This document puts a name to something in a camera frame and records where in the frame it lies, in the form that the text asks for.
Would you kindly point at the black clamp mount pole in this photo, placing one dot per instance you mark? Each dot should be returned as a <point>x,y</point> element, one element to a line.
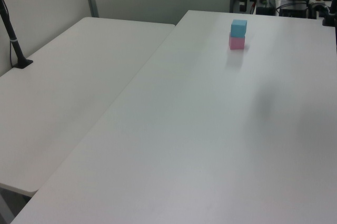
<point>331,11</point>

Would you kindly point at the pink cube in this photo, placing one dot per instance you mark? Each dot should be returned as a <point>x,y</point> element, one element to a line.
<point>236,43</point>

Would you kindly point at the black camera stand pole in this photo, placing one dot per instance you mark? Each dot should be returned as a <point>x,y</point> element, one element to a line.
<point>13,40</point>

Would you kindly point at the blue cube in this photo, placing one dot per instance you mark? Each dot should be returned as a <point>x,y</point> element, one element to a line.
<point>238,28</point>

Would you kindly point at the black power adapter box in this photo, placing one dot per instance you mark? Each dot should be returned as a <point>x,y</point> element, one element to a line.
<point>265,10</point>

